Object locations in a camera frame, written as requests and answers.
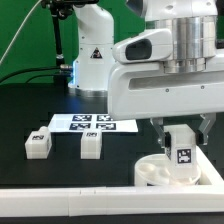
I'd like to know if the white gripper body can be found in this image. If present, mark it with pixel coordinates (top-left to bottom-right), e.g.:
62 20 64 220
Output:
107 60 224 120

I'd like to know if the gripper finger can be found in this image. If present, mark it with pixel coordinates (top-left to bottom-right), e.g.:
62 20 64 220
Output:
196 113 216 145
150 118 171 154

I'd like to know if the white round stool seat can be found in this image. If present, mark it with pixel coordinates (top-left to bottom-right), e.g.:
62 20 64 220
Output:
134 154 201 187

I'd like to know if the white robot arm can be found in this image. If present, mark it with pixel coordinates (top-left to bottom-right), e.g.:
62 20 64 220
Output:
69 0 224 148

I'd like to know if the white L-shaped fence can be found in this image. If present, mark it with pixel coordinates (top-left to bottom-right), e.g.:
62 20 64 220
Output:
0 149 224 217

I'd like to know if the white marker sheet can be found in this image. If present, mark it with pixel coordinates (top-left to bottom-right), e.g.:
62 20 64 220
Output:
48 114 138 133

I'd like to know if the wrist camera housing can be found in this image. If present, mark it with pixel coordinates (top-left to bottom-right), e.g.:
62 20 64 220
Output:
112 28 173 64

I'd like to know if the black cable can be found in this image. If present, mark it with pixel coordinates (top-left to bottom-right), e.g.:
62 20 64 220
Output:
0 65 73 85

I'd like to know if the black camera stand pole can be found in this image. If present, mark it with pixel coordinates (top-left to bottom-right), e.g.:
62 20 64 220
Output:
41 0 99 84

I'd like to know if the white cable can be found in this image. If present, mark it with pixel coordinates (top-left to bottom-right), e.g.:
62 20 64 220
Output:
0 0 43 66

